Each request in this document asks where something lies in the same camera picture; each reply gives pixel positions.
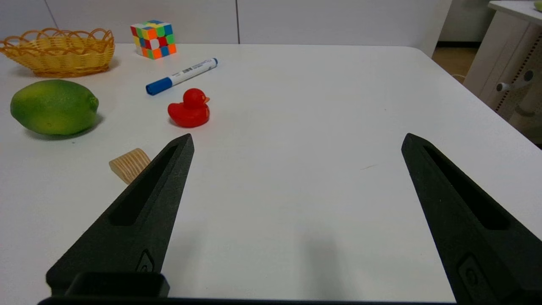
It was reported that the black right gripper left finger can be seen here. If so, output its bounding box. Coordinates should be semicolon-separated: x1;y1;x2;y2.
46;134;194;297

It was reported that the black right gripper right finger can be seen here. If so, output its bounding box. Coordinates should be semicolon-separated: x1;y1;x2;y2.
401;133;542;305

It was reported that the yellow woven basket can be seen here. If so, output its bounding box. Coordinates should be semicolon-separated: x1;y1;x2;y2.
0;28;116;78

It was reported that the curved wooden block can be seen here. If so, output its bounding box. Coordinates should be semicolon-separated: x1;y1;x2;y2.
109;148;152;185

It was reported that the red rubber duck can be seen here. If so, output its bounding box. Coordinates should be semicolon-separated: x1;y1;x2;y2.
168;88;210;128

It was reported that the green lime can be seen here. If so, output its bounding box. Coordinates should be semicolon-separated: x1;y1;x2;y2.
10;80;100;136

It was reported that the blue and white marker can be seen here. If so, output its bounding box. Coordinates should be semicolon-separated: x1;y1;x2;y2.
146;58;219;96

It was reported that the multicoloured puzzle cube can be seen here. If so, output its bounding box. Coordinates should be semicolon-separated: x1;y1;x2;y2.
130;20;177;60

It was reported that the white side table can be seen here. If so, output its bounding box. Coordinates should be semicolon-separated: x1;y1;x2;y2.
464;0;542;144

